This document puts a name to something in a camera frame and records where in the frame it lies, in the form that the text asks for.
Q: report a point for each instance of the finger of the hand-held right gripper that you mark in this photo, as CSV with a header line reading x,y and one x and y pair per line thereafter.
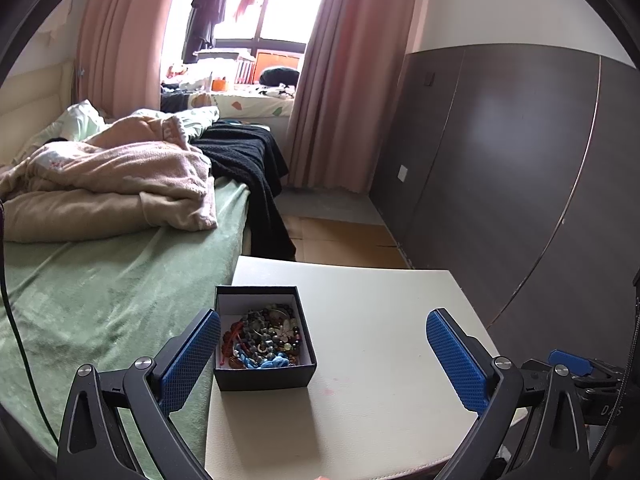
x,y
570,360

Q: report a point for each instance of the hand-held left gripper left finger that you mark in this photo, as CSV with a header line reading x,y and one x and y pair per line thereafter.
x,y
192,360

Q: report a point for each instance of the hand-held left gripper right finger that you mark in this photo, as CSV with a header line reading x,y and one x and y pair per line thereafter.
x,y
457,365

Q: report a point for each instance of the dark jewelry box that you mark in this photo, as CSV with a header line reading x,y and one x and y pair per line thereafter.
x,y
265,380

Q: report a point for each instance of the pile of mixed bead jewelry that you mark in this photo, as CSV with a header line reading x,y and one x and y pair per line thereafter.
x,y
270,335

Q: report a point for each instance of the green bed sheet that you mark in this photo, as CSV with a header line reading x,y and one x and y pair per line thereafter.
x,y
100,300

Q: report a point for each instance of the flattened cardboard sheets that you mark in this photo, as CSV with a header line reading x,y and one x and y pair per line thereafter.
x,y
350,245

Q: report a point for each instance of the dark wood wardrobe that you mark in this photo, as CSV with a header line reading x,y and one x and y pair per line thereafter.
x,y
500,185

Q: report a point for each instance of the beige blanket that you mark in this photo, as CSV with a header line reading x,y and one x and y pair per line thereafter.
x,y
65,215

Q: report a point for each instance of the pink fleece blanket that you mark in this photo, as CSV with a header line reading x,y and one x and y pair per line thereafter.
x,y
140,170

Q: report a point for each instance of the black knit blanket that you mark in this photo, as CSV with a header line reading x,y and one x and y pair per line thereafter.
x,y
250,160

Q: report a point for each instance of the printed window bench cushion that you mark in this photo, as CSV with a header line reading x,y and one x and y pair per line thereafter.
x,y
250,105

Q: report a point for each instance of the mint green quilt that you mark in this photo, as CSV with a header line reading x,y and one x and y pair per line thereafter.
x,y
80,120

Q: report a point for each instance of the orange cup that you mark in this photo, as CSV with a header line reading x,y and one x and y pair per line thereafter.
x,y
219,85

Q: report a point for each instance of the black round cushion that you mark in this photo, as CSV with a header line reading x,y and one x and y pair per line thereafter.
x,y
280,76

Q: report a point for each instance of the wide pink curtain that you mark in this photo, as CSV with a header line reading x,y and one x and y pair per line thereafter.
x,y
345,85

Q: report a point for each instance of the cream padded headboard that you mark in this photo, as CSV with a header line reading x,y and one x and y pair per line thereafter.
x,y
30,95

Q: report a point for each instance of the orange storage box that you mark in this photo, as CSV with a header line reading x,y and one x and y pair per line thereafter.
x,y
270,58

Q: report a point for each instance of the narrow pink curtain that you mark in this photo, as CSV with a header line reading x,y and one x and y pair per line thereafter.
x,y
125,35

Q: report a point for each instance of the hanging dark clothes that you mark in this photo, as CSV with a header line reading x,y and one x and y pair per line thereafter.
x,y
207,15

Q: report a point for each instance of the white wall outlet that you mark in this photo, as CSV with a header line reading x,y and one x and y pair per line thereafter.
x,y
401,173

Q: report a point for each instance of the dark wall switch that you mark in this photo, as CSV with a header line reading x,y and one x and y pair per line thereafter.
x,y
429,79

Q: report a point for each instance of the dark window frame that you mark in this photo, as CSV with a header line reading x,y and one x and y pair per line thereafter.
x,y
280,42

